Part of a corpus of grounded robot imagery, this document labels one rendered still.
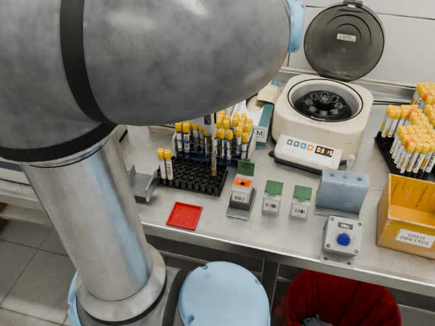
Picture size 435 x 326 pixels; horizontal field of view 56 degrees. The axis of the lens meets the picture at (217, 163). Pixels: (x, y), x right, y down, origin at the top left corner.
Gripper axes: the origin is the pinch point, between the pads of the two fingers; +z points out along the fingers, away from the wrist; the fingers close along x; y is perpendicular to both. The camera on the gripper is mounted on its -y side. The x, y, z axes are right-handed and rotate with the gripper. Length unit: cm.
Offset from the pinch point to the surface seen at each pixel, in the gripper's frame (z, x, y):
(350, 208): 15.3, 2.2, -33.3
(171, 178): 14.9, 3.8, 9.8
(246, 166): 7.6, 2.5, -8.6
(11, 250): 106, -13, 103
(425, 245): 13, 10, -48
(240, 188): 10.6, 6.7, -8.1
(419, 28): -5, -51, -46
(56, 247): 106, -20, 83
